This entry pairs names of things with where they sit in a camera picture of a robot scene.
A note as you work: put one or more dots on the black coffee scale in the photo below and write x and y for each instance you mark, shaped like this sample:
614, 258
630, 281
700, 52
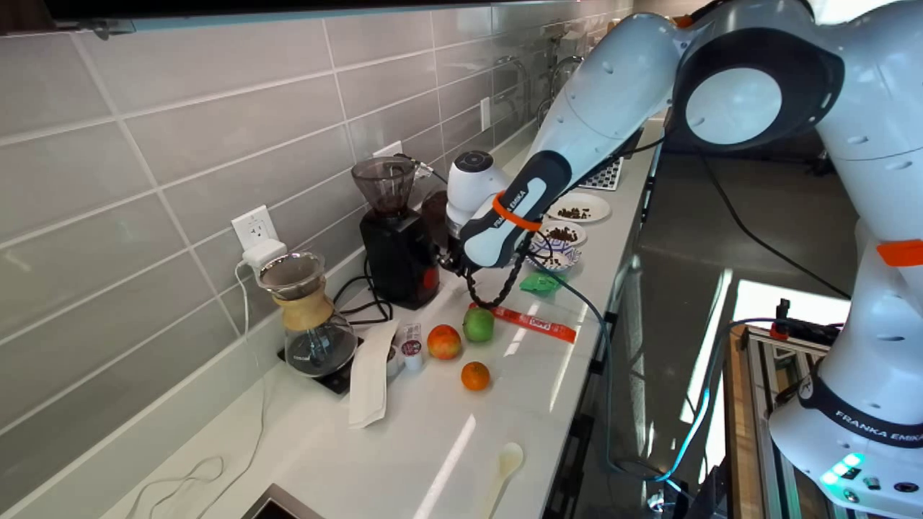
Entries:
335, 379

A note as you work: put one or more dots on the black white checkerboard card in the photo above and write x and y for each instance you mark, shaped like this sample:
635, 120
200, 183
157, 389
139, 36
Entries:
608, 177

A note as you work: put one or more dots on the black coffee grinder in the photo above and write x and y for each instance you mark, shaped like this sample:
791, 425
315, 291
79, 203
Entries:
400, 248

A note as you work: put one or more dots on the white outlet with charger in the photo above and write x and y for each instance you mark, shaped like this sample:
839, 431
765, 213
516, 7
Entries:
256, 228

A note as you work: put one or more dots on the white wall switch plate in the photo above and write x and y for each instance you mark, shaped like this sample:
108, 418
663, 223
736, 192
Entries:
487, 114

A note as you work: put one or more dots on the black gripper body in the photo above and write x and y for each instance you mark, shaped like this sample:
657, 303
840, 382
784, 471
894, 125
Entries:
457, 248

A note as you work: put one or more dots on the small white creamer pod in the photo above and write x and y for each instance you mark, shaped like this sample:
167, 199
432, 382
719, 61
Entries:
410, 349

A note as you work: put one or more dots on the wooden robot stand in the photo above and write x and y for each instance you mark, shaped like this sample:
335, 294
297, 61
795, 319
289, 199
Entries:
739, 432

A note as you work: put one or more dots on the orange red strip packet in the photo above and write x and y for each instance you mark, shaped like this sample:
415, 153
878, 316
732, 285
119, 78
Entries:
534, 324

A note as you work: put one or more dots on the blue patterned paper bowl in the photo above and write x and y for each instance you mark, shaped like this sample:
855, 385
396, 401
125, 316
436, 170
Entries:
566, 261

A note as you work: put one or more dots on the green apple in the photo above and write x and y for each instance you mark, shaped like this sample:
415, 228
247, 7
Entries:
481, 324

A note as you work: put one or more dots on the red black clamp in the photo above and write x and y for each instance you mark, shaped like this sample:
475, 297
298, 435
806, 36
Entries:
784, 320

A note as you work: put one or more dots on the glass pour-over carafe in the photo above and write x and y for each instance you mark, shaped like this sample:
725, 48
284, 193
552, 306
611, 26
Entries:
308, 306

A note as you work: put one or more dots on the white plastic spoon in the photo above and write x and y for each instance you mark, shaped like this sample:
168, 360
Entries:
509, 458

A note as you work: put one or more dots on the white paper filter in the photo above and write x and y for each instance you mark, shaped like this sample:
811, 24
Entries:
370, 385

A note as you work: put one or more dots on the red orange peach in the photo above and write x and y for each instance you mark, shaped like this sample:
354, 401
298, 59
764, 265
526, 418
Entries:
445, 340

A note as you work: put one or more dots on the green cloth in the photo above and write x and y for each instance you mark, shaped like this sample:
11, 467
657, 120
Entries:
545, 283

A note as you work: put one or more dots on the small orange fruit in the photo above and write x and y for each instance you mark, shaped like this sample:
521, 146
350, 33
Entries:
477, 375

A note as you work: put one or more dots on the white paper plate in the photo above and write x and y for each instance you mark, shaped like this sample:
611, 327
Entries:
579, 236
596, 213

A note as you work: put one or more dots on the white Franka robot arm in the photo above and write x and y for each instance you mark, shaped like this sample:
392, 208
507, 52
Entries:
596, 97

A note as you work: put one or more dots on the roasted coffee beans pile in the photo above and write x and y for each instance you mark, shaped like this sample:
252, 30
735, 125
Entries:
575, 210
565, 234

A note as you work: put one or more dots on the dark upper cabinet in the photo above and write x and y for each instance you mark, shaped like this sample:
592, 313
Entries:
193, 7

